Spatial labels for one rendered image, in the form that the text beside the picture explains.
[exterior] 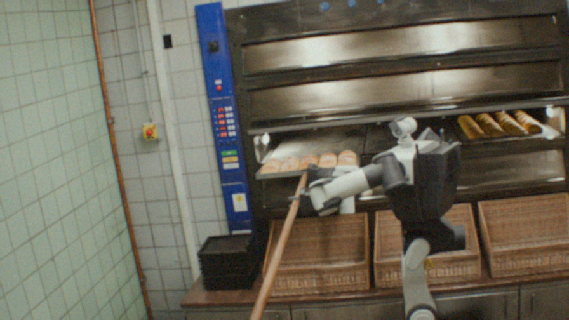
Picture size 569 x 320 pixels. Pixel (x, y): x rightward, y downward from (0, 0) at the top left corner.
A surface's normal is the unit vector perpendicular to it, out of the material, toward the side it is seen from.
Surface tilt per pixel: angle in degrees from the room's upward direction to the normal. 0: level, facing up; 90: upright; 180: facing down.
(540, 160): 70
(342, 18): 90
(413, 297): 90
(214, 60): 90
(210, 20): 90
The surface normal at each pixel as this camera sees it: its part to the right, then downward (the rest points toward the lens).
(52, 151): 0.98, -0.09
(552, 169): -0.19, -0.11
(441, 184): -0.59, 0.25
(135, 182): -0.16, 0.24
